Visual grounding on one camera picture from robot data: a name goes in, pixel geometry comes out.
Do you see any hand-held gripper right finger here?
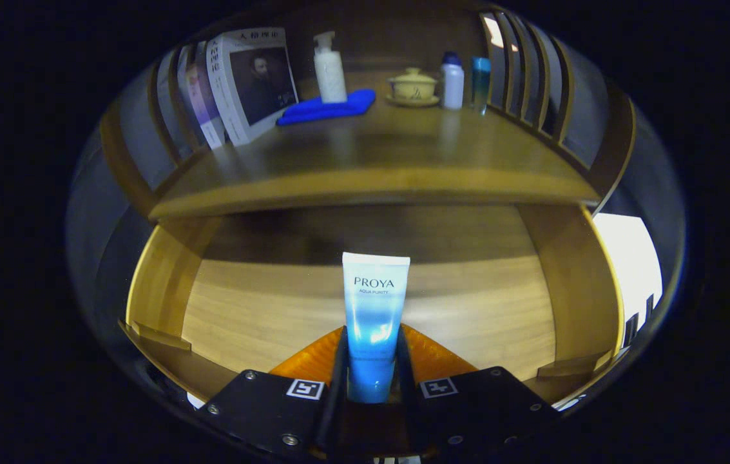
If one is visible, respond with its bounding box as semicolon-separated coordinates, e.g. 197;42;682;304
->
395;325;559;460

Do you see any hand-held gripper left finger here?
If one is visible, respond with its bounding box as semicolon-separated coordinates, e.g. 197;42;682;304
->
200;325;349;458

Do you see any blue cosmetic tube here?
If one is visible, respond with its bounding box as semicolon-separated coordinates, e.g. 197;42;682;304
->
341;252;411;404

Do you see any brown wooden drawer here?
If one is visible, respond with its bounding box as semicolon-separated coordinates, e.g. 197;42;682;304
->
121;205;626;413

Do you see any brown wooden countertop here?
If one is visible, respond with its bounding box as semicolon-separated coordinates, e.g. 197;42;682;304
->
149;71;600;220

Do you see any white drawer cabinet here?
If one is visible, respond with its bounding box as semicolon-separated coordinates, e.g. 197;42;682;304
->
592;213;664;349

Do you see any folded blue cloth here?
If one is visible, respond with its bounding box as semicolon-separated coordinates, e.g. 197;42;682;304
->
276;89;377;127

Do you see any yellow saucer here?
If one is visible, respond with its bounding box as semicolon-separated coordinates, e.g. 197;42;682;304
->
385;94;441;108

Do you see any yellow lidded tea cup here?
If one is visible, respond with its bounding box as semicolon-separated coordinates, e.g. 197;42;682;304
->
389;67;439;101

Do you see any white pump bottle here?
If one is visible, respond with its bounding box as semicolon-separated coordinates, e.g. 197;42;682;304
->
312;31;348;104

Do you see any white bottle with blue cap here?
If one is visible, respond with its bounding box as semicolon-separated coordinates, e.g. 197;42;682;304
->
440;52;465;110

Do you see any purple book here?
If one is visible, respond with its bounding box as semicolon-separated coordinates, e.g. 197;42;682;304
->
178;45;227;150

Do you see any white book with portrait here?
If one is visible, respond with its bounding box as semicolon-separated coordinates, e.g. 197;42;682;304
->
206;27;300;146

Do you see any teal bottle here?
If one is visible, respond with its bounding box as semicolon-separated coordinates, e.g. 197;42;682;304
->
471;57;492;115

